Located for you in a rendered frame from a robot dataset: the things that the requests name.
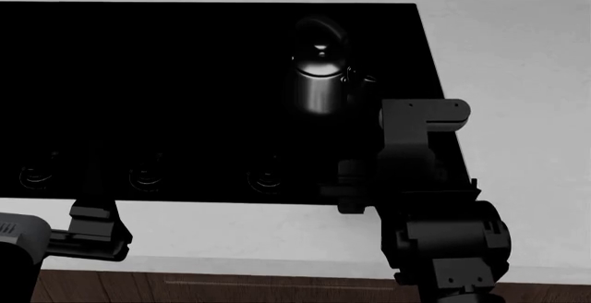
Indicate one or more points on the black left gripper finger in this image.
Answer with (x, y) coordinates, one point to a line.
(91, 209)

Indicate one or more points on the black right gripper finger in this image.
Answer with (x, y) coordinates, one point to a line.
(358, 202)
(356, 170)

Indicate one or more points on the black stove knob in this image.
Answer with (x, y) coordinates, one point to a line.
(145, 176)
(265, 178)
(36, 175)

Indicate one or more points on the dark metal kettle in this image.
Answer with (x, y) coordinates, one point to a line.
(318, 88)

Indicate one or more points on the brown wooden cabinet drawer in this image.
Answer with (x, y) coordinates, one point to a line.
(277, 291)

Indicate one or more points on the black glass cooktop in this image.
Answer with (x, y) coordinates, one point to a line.
(161, 84)

